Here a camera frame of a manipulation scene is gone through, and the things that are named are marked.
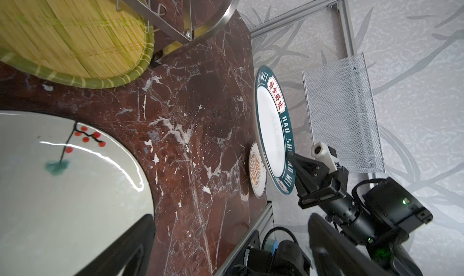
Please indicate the cream floral plate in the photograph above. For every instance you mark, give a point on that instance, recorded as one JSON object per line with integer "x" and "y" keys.
{"x": 68, "y": 191}

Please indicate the yellow green woven plate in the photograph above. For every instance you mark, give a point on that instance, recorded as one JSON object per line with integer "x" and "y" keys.
{"x": 93, "y": 44}

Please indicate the orange sunburst plate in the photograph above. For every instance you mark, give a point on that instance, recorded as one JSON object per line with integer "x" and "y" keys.
{"x": 257, "y": 171}

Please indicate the green rim white plate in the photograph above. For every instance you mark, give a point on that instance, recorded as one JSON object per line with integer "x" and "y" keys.
{"x": 275, "y": 138}

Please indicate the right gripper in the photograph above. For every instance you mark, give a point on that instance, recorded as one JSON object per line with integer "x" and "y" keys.
{"x": 317, "y": 187}

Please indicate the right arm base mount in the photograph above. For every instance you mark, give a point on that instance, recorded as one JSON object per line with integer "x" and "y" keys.
{"x": 253, "y": 259}

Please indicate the steel dish rack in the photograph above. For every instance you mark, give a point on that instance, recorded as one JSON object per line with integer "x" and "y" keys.
{"x": 174, "y": 19}

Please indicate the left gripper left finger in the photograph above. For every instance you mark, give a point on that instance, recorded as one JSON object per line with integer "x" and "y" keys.
{"x": 129, "y": 255}

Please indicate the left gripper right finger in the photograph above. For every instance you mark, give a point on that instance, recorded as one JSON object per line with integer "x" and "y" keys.
{"x": 334, "y": 255}

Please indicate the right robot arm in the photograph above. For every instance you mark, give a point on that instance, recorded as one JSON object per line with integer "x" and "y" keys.
{"x": 378, "y": 213}

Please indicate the white wire mesh basket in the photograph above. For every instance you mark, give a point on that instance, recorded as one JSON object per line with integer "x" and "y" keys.
{"x": 342, "y": 115}

